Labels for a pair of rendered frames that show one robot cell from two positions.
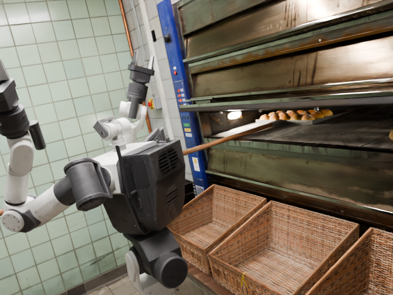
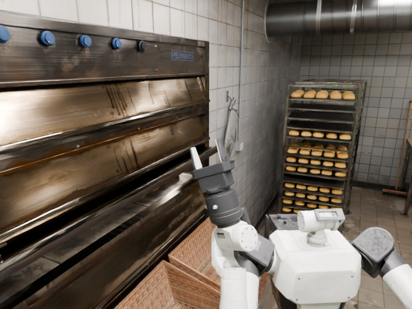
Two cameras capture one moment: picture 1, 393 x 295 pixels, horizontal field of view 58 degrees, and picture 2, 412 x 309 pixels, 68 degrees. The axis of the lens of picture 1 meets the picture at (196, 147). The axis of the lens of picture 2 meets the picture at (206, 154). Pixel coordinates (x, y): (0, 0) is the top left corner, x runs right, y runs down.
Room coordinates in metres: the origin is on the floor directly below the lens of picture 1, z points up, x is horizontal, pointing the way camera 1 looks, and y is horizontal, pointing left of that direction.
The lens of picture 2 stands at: (2.10, 0.80, 1.96)
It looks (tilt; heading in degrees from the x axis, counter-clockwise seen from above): 16 degrees down; 236
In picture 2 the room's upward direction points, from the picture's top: straight up
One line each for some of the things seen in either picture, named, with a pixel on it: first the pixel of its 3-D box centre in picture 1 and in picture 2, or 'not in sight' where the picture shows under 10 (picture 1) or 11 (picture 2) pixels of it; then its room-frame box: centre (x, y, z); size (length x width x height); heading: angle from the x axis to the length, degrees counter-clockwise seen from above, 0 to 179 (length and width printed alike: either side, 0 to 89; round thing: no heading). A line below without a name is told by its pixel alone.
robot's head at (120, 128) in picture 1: (116, 131); (316, 224); (1.33, 0.28, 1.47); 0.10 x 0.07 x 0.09; 149
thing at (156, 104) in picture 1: (154, 103); not in sight; (3.00, 0.26, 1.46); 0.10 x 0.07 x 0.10; 29
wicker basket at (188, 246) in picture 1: (211, 223); not in sight; (2.08, 0.00, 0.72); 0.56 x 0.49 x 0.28; 29
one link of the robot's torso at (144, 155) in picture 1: (140, 182); (305, 267); (1.29, 0.23, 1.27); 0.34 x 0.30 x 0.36; 149
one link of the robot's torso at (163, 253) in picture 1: (155, 252); not in sight; (1.25, 0.23, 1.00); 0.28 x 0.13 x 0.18; 30
